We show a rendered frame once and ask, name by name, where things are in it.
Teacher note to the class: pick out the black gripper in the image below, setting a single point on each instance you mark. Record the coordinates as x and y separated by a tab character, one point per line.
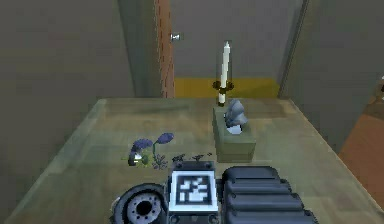
143	207

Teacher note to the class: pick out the purple microphone on boom stand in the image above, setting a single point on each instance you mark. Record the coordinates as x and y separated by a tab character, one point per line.
144	144

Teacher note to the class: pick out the green tissue box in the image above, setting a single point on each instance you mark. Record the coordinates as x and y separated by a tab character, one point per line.
233	146

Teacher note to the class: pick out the grey white tissue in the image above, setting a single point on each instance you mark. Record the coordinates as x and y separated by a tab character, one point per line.
235	113

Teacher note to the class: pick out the brown wooden door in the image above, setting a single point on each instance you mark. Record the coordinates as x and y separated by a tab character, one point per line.
164	50

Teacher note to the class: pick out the white candle with dark holder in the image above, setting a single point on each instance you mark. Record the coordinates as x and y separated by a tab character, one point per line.
225	66

